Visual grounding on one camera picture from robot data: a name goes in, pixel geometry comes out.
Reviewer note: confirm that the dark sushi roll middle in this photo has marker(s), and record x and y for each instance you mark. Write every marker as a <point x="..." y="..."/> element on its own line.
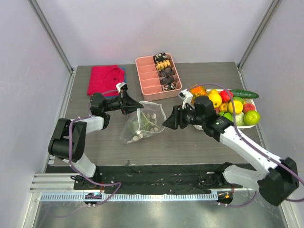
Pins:
<point x="166" y="72"/>

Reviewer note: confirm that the white slotted cable duct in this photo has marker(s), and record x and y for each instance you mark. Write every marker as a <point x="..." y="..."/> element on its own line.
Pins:
<point x="95" y="196"/>

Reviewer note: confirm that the clear polka dot zip bag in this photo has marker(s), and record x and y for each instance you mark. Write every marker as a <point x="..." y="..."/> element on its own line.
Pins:
<point x="127" y="137"/>

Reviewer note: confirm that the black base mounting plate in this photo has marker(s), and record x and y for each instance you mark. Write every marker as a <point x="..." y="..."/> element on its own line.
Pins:
<point x="156" y="180"/>

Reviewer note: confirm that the red folded shirt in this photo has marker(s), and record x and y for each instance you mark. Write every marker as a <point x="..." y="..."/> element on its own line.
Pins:
<point x="103" y="79"/>

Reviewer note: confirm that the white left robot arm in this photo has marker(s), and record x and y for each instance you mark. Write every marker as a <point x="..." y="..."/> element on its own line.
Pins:
<point x="69" y="136"/>

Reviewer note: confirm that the yellow patterned sushi roll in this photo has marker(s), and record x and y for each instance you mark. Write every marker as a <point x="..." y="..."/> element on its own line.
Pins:
<point x="160" y="65"/>

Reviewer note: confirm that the pink peach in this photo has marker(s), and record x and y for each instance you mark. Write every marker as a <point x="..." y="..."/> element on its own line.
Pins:
<point x="248" y="107"/>

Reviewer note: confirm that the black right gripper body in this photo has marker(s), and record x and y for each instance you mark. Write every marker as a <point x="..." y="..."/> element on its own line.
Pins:
<point x="178" y="118"/>

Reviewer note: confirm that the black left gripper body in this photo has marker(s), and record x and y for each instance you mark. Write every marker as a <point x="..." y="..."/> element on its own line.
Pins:
<point x="117" y="103"/>

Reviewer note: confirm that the white perforated fruit basket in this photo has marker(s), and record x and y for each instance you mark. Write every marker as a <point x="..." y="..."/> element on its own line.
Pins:
<point x="224" y="107"/>

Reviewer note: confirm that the dark sushi roll lower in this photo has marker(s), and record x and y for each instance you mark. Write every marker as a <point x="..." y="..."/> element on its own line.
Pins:
<point x="168" y="80"/>

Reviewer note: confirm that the pale green cabbage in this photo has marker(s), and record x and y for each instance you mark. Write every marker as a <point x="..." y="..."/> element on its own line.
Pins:
<point x="240" y="119"/>

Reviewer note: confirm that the red apple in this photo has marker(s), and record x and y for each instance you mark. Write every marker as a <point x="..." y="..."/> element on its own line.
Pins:
<point x="226" y="96"/>

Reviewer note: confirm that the dark patterned sushi roll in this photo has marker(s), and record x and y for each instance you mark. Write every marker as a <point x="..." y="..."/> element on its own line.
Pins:
<point x="160" y="57"/>

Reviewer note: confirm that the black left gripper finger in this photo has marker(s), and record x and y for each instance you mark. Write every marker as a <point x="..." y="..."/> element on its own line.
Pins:
<point x="128" y="111"/>
<point x="130" y="103"/>

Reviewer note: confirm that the lime green apple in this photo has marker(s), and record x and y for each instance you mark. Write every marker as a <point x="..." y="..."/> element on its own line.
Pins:
<point x="251" y="117"/>

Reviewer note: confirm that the pink divided tray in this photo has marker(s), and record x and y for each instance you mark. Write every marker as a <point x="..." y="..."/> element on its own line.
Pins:
<point x="150" y="79"/>

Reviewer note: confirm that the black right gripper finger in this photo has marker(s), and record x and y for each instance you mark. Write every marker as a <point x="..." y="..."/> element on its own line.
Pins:
<point x="173" y="117"/>
<point x="171" y="126"/>

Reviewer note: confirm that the orange spiky fruit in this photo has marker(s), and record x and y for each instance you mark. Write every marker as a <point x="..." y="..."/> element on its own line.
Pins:
<point x="197" y="91"/>

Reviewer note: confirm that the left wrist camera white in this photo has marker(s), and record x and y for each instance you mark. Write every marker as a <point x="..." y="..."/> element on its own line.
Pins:
<point x="121" y="87"/>

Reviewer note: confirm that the green cucumber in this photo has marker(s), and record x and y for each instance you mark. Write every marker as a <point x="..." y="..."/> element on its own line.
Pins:
<point x="244" y="94"/>

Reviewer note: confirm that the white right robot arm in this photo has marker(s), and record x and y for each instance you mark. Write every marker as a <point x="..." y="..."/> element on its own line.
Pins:
<point x="273" y="177"/>

